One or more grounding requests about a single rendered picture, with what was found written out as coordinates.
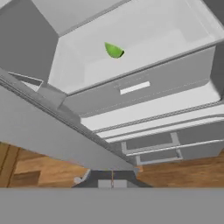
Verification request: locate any green lemon wedge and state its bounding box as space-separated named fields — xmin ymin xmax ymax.
xmin=104 ymin=41 xmax=126 ymax=60

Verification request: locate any grey fridge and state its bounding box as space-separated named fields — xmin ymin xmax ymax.
xmin=0 ymin=0 xmax=224 ymax=173

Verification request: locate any grey freezer drawer front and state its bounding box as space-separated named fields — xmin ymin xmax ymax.
xmin=121 ymin=121 xmax=224 ymax=166

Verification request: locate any grey freezer drawer handle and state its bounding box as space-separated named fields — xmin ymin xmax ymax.
xmin=124 ymin=138 xmax=224 ymax=157

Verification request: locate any grey fridge door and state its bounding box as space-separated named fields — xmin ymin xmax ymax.
xmin=0 ymin=67 xmax=142 ymax=173

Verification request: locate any white fridge drawer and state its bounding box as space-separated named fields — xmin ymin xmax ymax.
xmin=47 ymin=0 xmax=224 ymax=118

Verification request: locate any white drawer handle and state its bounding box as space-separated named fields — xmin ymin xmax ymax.
xmin=119 ymin=80 xmax=151 ymax=96

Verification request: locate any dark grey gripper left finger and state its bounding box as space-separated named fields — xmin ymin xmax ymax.
xmin=72 ymin=170 xmax=113 ymax=189

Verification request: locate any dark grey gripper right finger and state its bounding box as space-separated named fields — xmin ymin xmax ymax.
xmin=112 ymin=170 xmax=153 ymax=189

